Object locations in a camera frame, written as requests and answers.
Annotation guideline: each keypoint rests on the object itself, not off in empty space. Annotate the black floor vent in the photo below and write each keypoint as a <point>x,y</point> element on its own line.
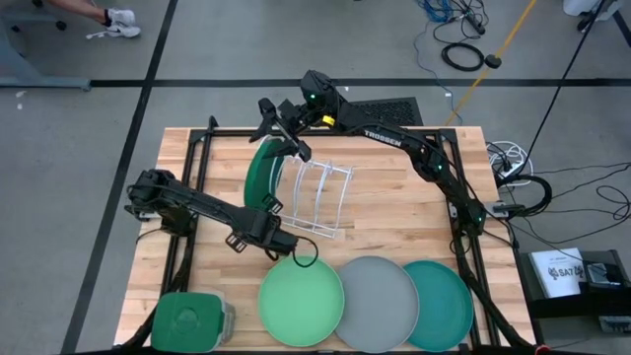
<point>389,111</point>

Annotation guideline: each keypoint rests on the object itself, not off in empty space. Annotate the white power strip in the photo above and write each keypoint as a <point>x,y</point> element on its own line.
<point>512,170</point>

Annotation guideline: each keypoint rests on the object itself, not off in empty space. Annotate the light green round plate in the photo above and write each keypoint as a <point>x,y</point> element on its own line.
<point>301,305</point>

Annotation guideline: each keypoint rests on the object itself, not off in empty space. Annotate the black power strip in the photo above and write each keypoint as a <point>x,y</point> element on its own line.
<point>474,23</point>

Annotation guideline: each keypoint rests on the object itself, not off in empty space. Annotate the gray desk base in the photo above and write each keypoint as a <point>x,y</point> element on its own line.
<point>20,64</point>

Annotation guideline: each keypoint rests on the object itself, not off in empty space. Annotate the person's leg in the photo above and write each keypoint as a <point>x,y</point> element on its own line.
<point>79,7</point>

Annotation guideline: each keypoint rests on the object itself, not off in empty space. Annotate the dark green round plate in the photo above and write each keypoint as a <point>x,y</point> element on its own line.
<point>259,177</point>

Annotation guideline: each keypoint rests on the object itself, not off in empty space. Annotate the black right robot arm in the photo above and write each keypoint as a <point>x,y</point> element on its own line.
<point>384,138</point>

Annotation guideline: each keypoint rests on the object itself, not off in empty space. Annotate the person's white shoe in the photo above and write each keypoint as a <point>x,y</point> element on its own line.
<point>120,31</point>
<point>120,16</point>

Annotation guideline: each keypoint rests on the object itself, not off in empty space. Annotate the white printed booklet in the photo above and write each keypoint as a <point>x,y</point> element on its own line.
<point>559,271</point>

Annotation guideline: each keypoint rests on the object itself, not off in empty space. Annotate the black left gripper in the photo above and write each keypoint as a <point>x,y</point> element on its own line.
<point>261,229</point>

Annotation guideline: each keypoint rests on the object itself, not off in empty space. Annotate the black equipment box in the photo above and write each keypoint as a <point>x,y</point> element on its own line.
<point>567,305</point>

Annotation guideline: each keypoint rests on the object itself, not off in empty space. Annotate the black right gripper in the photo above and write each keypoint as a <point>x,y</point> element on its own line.
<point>296,113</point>

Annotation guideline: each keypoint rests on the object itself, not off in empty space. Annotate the green square plastic container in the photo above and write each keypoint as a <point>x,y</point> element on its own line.
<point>187,323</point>

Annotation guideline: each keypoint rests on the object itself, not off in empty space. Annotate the black aluminium table frame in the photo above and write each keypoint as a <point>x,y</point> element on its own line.
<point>227,133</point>

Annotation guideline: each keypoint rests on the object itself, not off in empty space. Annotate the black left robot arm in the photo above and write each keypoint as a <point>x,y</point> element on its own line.
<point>197,199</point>

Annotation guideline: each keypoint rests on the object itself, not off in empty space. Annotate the teal round plate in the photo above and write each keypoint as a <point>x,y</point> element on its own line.
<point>443,305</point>

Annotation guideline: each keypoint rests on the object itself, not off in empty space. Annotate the gray round plate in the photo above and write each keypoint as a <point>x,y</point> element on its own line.
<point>379,305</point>

